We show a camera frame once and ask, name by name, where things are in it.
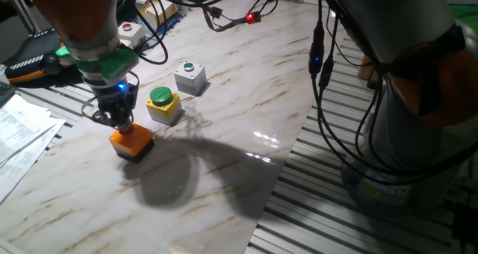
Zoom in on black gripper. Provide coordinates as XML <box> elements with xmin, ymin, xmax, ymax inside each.
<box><xmin>90</xmin><ymin>79</ymin><xmax>140</xmax><ymax>133</ymax></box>

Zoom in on orange box red button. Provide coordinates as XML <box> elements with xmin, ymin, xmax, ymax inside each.
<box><xmin>108</xmin><ymin>122</ymin><xmax>156</xmax><ymax>164</ymax></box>

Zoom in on yellow box green mushroom button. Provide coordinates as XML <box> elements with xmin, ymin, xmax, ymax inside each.
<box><xmin>145</xmin><ymin>85</ymin><xmax>184</xmax><ymax>127</ymax></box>

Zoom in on grey box small green button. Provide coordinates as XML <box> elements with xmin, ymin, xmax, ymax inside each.
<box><xmin>173</xmin><ymin>61</ymin><xmax>208</xmax><ymax>97</ymax></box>

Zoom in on grey box red button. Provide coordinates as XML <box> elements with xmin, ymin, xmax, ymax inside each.
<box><xmin>118</xmin><ymin>21</ymin><xmax>146</xmax><ymax>48</ymax></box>

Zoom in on marble pattern mat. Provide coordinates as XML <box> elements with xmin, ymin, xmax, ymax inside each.
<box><xmin>0</xmin><ymin>0</ymin><xmax>347</xmax><ymax>254</ymax></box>

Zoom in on white printed paper sheet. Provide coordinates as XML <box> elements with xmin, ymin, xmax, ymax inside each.
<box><xmin>0</xmin><ymin>117</ymin><xmax>67</xmax><ymax>205</ymax></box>
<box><xmin>0</xmin><ymin>93</ymin><xmax>58</xmax><ymax>166</ymax></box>

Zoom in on black orange teach pendant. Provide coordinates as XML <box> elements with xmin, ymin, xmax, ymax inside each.
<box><xmin>3</xmin><ymin>27</ymin><xmax>72</xmax><ymax>85</ymax></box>

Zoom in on open cardboard box white contents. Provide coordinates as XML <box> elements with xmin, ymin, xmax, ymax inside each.
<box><xmin>135</xmin><ymin>0</ymin><xmax>179</xmax><ymax>28</ymax></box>

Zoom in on black keyboard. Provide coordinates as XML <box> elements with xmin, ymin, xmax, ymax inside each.
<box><xmin>0</xmin><ymin>81</ymin><xmax>17</xmax><ymax>108</ymax></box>

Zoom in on brown taped cardboard box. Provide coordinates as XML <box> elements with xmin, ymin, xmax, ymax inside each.
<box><xmin>357</xmin><ymin>55</ymin><xmax>384</xmax><ymax>90</ymax></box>

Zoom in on green cloth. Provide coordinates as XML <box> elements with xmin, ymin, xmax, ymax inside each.
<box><xmin>449</xmin><ymin>4</ymin><xmax>478</xmax><ymax>25</ymax></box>

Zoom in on green printed mount plate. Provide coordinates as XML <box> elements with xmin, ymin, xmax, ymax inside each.
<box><xmin>55</xmin><ymin>46</ymin><xmax>140</xmax><ymax>80</ymax></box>

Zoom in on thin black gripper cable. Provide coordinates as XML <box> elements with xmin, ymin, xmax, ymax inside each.
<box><xmin>128</xmin><ymin>5</ymin><xmax>170</xmax><ymax>66</ymax></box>

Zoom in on aluminium profile post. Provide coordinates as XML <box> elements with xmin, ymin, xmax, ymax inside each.
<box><xmin>2</xmin><ymin>0</ymin><xmax>40</xmax><ymax>35</ymax></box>

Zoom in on black cable red-lit connector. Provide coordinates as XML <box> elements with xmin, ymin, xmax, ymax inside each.
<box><xmin>201</xmin><ymin>0</ymin><xmax>279</xmax><ymax>33</ymax></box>

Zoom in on black cable blue-lit connector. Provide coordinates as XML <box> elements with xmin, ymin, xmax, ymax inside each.
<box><xmin>308</xmin><ymin>0</ymin><xmax>478</xmax><ymax>186</ymax></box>

